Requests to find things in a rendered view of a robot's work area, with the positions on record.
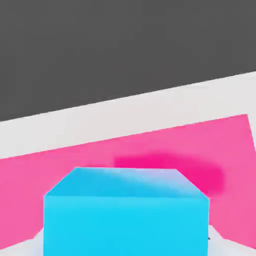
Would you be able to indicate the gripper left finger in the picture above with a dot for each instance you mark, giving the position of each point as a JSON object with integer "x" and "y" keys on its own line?
{"x": 30, "y": 249}

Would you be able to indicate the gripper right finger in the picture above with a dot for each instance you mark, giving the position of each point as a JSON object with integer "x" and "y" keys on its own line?
{"x": 222, "y": 249}

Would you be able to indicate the small cyan cube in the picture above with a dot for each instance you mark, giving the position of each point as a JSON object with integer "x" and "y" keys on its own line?
{"x": 126, "y": 224}

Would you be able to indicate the large pink box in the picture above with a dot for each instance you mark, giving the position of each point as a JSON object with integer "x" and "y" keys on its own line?
{"x": 50, "y": 176}

